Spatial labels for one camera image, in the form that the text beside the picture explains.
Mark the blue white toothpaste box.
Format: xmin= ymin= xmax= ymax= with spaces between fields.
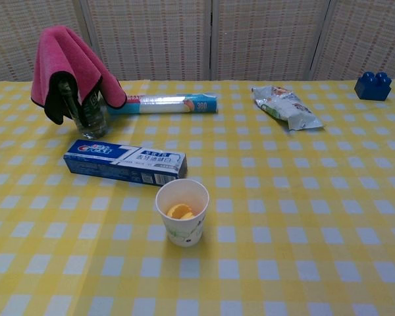
xmin=63 ymin=139 xmax=188 ymax=188

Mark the pink cloth with black trim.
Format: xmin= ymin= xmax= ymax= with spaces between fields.
xmin=30 ymin=25 xmax=128 ymax=126

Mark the white snack packet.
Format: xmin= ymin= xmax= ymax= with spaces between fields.
xmin=251 ymin=84 xmax=324 ymax=132

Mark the yellow white checked tablecloth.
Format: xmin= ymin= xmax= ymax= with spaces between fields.
xmin=0 ymin=78 xmax=395 ymax=316

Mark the woven bamboo folding screen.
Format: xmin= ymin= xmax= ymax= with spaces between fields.
xmin=0 ymin=0 xmax=395 ymax=84

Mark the clear glass jar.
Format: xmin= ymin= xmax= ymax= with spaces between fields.
xmin=57 ymin=78 xmax=108 ymax=140

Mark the blue toy building block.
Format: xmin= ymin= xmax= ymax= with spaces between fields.
xmin=354 ymin=71 xmax=393 ymax=101

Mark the orange fruit slice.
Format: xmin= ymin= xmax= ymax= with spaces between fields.
xmin=166 ymin=203 xmax=196 ymax=221

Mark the white paper cup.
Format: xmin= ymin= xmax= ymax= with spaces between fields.
xmin=155 ymin=179 xmax=211 ymax=248

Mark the cling film roll box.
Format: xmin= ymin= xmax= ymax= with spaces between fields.
xmin=107 ymin=93 xmax=219 ymax=116

